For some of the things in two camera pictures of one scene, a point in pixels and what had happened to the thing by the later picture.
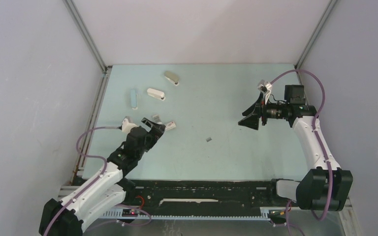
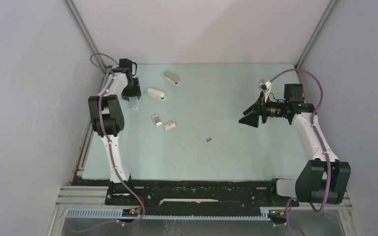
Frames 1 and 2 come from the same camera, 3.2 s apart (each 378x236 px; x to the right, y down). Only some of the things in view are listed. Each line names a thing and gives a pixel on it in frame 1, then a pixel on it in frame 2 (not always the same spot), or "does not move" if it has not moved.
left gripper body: [151, 139] → [131, 90]
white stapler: [156, 94] does not move
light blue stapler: [134, 99] does not move
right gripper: [253, 113] does not move
